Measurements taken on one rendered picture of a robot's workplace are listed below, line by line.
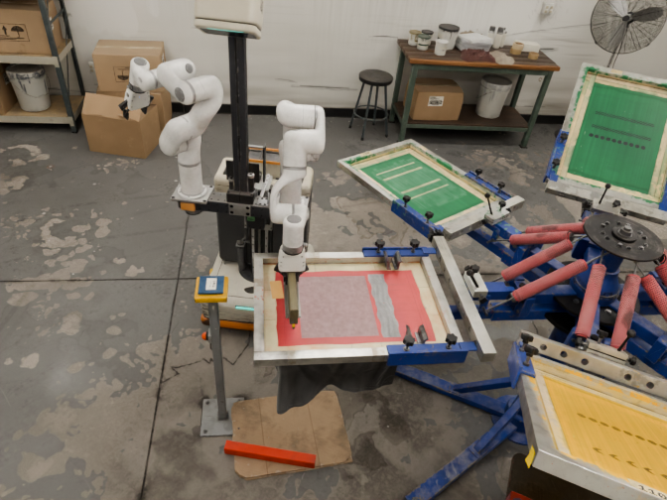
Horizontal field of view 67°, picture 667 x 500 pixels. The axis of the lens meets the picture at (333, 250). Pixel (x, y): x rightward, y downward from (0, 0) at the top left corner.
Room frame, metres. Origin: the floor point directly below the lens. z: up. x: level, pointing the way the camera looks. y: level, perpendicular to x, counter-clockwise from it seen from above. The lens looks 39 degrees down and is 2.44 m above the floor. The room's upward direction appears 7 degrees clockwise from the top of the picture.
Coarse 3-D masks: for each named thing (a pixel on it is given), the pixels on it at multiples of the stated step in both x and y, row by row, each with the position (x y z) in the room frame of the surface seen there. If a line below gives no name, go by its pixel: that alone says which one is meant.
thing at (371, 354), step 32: (256, 256) 1.66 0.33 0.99; (320, 256) 1.71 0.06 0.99; (352, 256) 1.74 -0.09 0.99; (256, 288) 1.47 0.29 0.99; (256, 320) 1.29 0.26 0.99; (448, 320) 1.41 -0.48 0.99; (256, 352) 1.14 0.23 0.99; (288, 352) 1.16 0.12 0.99; (320, 352) 1.18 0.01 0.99; (352, 352) 1.19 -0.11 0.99; (384, 352) 1.21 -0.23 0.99
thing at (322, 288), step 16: (304, 272) 1.63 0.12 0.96; (320, 272) 1.64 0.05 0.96; (336, 272) 1.66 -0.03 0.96; (352, 272) 1.67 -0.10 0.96; (368, 272) 1.68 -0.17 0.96; (384, 272) 1.69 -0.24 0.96; (400, 272) 1.71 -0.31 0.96; (304, 288) 1.53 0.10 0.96; (320, 288) 1.55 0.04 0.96; (336, 288) 1.56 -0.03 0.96; (352, 288) 1.57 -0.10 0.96; (368, 288) 1.58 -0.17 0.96; (400, 288) 1.60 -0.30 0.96; (416, 288) 1.61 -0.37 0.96; (304, 304) 1.44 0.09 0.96; (320, 304) 1.45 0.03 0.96; (336, 304) 1.46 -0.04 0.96; (352, 304) 1.47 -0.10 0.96
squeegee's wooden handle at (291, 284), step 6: (288, 276) 1.39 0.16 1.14; (294, 276) 1.40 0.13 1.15; (288, 282) 1.37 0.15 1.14; (294, 282) 1.36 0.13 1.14; (288, 288) 1.35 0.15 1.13; (294, 288) 1.33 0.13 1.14; (288, 294) 1.34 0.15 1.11; (294, 294) 1.30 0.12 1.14; (288, 300) 1.32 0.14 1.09; (294, 300) 1.27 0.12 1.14; (294, 306) 1.25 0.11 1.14; (294, 312) 1.23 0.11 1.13; (294, 318) 1.23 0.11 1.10
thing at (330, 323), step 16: (368, 304) 1.48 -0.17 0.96; (400, 304) 1.51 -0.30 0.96; (416, 304) 1.52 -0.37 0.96; (288, 320) 1.34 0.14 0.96; (304, 320) 1.35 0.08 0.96; (320, 320) 1.36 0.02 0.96; (336, 320) 1.37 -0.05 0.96; (352, 320) 1.38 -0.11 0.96; (368, 320) 1.39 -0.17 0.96; (400, 320) 1.41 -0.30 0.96; (416, 320) 1.42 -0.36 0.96; (288, 336) 1.26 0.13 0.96; (304, 336) 1.27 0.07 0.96; (320, 336) 1.28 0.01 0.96; (336, 336) 1.29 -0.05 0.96; (352, 336) 1.30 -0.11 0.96; (368, 336) 1.31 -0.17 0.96; (432, 336) 1.35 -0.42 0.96
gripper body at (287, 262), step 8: (280, 248) 1.42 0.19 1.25; (304, 248) 1.44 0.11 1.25; (280, 256) 1.40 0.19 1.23; (288, 256) 1.40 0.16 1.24; (296, 256) 1.40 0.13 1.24; (304, 256) 1.42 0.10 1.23; (280, 264) 1.40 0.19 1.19; (288, 264) 1.40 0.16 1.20; (296, 264) 1.41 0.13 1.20; (304, 264) 1.41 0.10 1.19
